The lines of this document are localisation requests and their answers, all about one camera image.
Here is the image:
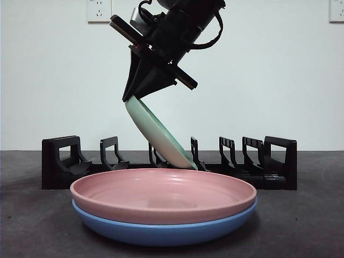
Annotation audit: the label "pale green round plate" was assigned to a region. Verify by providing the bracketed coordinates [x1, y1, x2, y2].
[124, 96, 198, 171]

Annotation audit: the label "pink round plate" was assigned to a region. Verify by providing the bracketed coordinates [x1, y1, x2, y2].
[69, 168, 257, 225]

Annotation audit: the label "blue round plate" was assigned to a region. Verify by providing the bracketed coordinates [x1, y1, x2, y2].
[71, 196, 259, 248]

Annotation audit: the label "black plastic dish rack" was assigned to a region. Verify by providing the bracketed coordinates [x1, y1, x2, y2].
[41, 135, 298, 191]

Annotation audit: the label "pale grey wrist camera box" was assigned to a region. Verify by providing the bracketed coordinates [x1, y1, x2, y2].
[129, 7, 152, 36]

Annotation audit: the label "thin black camera cable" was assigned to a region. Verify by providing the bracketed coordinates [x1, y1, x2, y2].
[137, 0, 152, 13]

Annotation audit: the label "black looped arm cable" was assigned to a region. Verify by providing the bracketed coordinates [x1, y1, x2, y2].
[188, 4, 225, 51]

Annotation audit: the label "white wall socket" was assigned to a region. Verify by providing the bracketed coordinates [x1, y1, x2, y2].
[87, 0, 112, 24]
[329, 0, 344, 24]

